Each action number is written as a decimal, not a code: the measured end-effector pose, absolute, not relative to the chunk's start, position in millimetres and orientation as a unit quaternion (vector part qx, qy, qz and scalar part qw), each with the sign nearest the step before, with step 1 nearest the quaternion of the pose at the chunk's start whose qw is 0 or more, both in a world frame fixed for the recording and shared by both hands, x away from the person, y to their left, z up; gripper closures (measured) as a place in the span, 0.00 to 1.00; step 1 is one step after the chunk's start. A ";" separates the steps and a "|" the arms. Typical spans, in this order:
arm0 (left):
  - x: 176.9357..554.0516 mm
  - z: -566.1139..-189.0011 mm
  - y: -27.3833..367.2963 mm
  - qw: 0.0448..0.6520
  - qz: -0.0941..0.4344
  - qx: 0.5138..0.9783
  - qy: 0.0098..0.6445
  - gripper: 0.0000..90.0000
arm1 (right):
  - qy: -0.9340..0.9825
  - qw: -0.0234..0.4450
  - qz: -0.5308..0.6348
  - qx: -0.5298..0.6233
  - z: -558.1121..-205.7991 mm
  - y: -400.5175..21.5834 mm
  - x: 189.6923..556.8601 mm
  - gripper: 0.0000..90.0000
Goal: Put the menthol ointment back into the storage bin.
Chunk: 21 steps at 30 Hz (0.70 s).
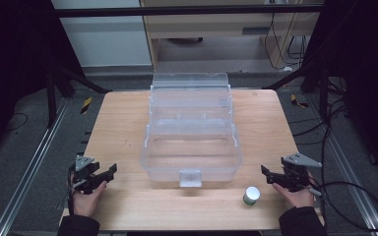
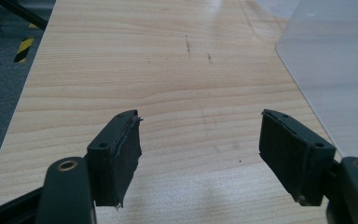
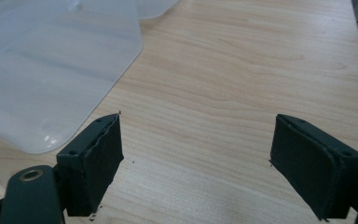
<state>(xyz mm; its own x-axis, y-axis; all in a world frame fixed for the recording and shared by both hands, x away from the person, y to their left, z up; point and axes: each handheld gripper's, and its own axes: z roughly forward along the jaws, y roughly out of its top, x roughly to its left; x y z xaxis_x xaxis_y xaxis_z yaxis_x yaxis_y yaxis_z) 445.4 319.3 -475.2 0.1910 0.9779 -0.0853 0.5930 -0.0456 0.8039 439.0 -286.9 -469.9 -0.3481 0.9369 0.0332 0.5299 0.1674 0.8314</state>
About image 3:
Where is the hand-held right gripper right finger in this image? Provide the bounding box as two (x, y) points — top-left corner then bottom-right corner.
(268, 113), (358, 221)

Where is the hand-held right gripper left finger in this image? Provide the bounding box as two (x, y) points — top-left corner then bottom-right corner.
(56, 113), (125, 217)

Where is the translucent white plastic sheet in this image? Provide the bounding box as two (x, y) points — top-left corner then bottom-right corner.
(0, 0), (181, 155)

